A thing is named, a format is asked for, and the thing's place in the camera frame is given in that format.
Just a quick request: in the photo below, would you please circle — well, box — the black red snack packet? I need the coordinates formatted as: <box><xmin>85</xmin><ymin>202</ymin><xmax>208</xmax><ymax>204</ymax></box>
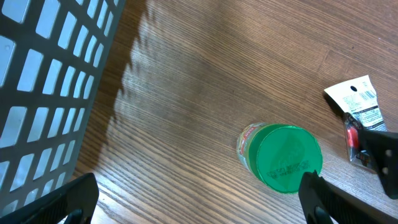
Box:
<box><xmin>323</xmin><ymin>74</ymin><xmax>389</xmax><ymax>170</ymax></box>

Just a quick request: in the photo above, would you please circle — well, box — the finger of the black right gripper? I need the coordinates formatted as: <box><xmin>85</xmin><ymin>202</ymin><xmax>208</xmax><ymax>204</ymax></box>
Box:
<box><xmin>358</xmin><ymin>129</ymin><xmax>397</xmax><ymax>200</ymax></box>

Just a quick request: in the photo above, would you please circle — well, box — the grey plastic basket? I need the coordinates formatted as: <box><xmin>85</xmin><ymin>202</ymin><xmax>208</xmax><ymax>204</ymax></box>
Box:
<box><xmin>1</xmin><ymin>0</ymin><xmax>125</xmax><ymax>216</ymax></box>

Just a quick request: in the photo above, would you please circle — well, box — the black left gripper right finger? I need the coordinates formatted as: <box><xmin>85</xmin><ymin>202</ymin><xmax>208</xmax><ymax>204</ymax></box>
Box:
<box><xmin>298</xmin><ymin>172</ymin><xmax>397</xmax><ymax>224</ymax></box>

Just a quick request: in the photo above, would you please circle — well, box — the green lid jar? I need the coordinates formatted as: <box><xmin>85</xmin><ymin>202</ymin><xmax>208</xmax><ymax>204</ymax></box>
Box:
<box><xmin>236</xmin><ymin>123</ymin><xmax>323</xmax><ymax>194</ymax></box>

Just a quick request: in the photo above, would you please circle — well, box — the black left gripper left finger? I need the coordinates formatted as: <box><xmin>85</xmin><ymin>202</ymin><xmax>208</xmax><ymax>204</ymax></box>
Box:
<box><xmin>1</xmin><ymin>173</ymin><xmax>99</xmax><ymax>223</ymax></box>

